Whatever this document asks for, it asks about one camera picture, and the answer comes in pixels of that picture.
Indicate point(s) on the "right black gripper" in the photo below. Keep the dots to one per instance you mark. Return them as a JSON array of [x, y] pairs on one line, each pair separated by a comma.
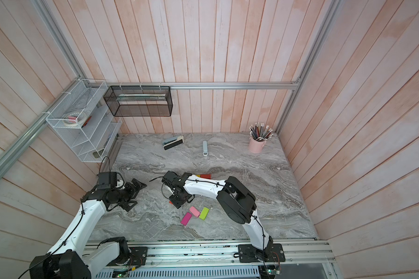
[[176, 203]]

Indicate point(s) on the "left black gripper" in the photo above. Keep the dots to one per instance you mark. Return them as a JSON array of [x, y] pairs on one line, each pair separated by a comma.
[[125, 205]]

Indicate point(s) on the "light pink block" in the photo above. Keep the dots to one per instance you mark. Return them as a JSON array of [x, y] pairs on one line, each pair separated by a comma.
[[195, 212]]

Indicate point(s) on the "lime green block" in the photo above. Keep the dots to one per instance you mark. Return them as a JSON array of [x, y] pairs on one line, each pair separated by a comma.
[[204, 213]]

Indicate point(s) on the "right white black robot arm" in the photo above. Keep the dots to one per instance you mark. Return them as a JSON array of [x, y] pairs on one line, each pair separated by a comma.
[[238, 203]]

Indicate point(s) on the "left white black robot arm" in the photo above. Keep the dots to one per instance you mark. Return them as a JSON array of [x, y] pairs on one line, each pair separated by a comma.
[[67, 258]]

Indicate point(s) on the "magenta block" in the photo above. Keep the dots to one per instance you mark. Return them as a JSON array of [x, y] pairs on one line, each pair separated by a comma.
[[186, 219]]

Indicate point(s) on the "black stapler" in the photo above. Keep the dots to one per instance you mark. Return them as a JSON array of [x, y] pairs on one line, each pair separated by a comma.
[[172, 142]]

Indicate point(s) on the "black mesh basket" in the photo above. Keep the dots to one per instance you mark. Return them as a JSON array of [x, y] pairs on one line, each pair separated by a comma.
[[139, 101]]

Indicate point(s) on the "pink pencil cup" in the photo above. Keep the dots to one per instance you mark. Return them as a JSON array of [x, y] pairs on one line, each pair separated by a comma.
[[255, 146]]

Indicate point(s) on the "tape roll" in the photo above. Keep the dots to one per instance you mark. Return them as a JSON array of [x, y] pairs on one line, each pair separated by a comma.
[[74, 119]]

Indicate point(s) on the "bundle of pencils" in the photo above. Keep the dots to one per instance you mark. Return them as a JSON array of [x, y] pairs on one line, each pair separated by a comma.
[[260, 132]]

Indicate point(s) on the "white wire shelf rack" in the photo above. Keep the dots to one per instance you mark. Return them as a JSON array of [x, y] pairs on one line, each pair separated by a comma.
[[84, 124]]

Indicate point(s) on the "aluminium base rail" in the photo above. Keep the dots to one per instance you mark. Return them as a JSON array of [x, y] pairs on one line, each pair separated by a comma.
[[226, 253]]

